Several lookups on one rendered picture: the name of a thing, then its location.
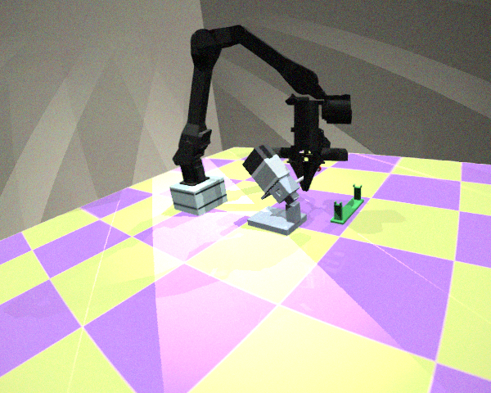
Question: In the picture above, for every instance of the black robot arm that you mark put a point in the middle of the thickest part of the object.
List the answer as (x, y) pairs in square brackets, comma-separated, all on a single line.
[(206, 46)]

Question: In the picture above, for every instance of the grey pin with red cap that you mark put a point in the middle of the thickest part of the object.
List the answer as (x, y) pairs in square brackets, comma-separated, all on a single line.
[(302, 178)]

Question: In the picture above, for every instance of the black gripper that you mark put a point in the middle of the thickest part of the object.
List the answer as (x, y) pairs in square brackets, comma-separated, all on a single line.
[(307, 138)]

